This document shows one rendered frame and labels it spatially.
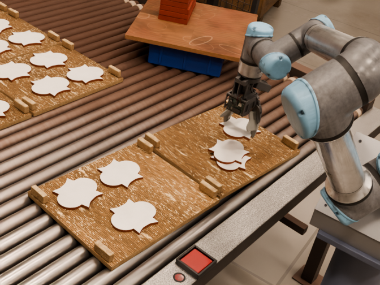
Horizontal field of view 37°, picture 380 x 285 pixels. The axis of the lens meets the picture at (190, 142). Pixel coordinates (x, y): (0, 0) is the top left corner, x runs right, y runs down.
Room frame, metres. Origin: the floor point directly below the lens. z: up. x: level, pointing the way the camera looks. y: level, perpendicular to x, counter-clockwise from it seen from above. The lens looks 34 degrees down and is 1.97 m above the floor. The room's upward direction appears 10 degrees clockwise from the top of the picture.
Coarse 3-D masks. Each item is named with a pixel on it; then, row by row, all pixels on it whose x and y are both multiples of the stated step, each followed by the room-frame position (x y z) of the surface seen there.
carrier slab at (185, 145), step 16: (208, 112) 1.72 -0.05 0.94; (176, 128) 1.58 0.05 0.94; (192, 128) 1.60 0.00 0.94; (208, 128) 1.62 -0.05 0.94; (160, 144) 1.47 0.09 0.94; (176, 144) 1.49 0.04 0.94; (192, 144) 1.51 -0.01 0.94; (208, 144) 1.52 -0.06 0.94; (256, 144) 1.57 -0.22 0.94; (272, 144) 1.59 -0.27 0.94; (176, 160) 1.40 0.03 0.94; (192, 160) 1.42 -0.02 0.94; (208, 160) 1.43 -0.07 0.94; (256, 160) 1.48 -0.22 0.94; (272, 160) 1.50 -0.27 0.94; (192, 176) 1.34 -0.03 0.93; (224, 176) 1.37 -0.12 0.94; (240, 176) 1.38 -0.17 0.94; (256, 176) 1.40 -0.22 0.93; (224, 192) 1.29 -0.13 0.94
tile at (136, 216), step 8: (128, 200) 1.17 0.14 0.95; (120, 208) 1.13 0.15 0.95; (128, 208) 1.14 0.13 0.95; (136, 208) 1.14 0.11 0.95; (144, 208) 1.15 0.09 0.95; (152, 208) 1.15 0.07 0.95; (112, 216) 1.09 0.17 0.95; (120, 216) 1.10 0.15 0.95; (128, 216) 1.11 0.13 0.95; (136, 216) 1.11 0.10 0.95; (144, 216) 1.12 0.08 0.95; (152, 216) 1.12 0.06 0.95; (112, 224) 1.07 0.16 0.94; (120, 224) 1.07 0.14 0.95; (128, 224) 1.07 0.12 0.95; (136, 224) 1.08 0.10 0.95; (144, 224) 1.08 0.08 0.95; (152, 224) 1.10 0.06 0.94; (136, 232) 1.06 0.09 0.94
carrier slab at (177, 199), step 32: (128, 160) 1.36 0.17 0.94; (160, 160) 1.39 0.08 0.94; (128, 192) 1.21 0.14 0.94; (160, 192) 1.24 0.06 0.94; (192, 192) 1.26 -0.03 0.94; (64, 224) 1.04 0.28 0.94; (96, 224) 1.06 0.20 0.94; (160, 224) 1.11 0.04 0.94; (96, 256) 0.96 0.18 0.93; (128, 256) 0.97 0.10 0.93
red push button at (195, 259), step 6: (192, 252) 1.03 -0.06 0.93; (198, 252) 1.04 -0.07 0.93; (186, 258) 1.01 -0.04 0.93; (192, 258) 1.01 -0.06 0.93; (198, 258) 1.02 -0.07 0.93; (204, 258) 1.02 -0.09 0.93; (186, 264) 0.99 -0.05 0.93; (192, 264) 0.99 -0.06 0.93; (198, 264) 1.00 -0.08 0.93; (204, 264) 1.00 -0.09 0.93; (198, 270) 0.98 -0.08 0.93
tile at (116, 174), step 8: (104, 168) 1.29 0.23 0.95; (112, 168) 1.30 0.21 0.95; (120, 168) 1.30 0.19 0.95; (128, 168) 1.31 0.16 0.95; (136, 168) 1.32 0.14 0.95; (104, 176) 1.25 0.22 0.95; (112, 176) 1.26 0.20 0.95; (120, 176) 1.26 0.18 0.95; (128, 176) 1.27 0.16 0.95; (136, 176) 1.28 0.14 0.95; (104, 184) 1.22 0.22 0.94; (112, 184) 1.22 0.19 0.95; (120, 184) 1.23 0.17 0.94; (128, 184) 1.24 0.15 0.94
